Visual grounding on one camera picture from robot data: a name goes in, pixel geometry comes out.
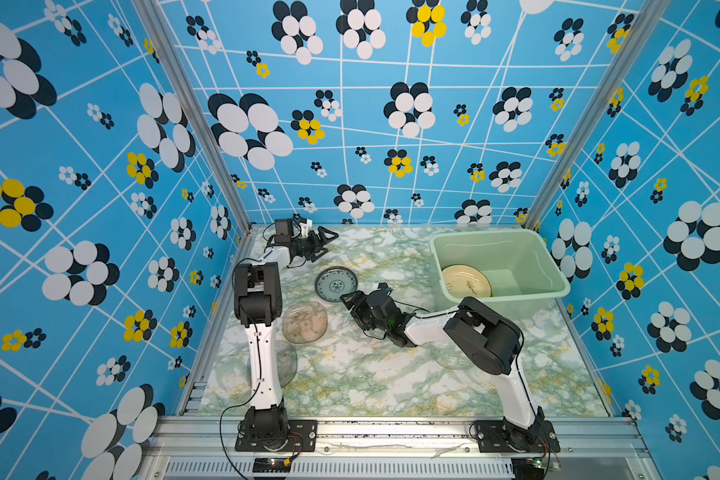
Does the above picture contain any left controller board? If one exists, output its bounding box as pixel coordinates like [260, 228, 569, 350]
[252, 457, 293, 475]

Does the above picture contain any controller board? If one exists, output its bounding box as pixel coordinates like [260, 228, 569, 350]
[512, 458, 547, 480]
[252, 457, 293, 475]

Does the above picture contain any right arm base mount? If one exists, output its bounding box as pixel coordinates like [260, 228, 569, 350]
[468, 417, 561, 454]

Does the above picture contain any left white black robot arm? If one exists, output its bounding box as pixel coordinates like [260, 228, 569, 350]
[232, 219, 339, 450]

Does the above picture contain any light green plastic bin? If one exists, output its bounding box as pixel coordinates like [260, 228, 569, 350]
[429, 229, 570, 321]

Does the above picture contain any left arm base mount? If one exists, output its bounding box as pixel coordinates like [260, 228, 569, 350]
[234, 419, 318, 453]

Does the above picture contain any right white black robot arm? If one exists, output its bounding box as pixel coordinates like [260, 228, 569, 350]
[341, 283, 548, 451]

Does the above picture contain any right controller board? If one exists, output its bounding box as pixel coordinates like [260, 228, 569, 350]
[512, 458, 547, 480]

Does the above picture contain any greenish glass plate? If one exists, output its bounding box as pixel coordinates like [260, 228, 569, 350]
[246, 339, 298, 388]

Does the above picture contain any beige bamboo print plate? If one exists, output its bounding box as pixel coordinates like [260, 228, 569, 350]
[442, 265, 493, 298]

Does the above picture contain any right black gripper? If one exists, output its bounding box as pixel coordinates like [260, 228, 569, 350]
[340, 290, 391, 336]

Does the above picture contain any blue patterned small plate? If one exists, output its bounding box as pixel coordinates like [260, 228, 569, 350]
[314, 266, 358, 303]

